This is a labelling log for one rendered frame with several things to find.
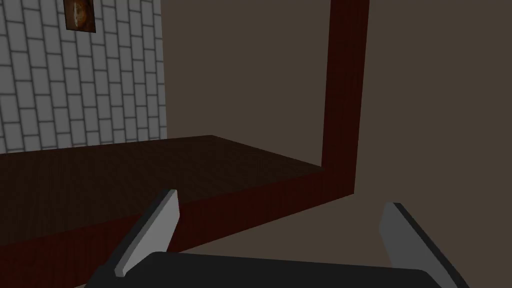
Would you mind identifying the brown framed wall picture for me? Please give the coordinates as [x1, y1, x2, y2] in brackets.
[63, 0, 97, 34]

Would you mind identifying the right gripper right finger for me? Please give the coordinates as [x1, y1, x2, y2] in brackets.
[378, 201, 471, 288]

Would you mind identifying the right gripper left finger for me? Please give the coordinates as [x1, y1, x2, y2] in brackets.
[104, 189, 181, 278]

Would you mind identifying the dark red wooden shelf unit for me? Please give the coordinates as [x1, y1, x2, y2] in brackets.
[0, 0, 371, 288]

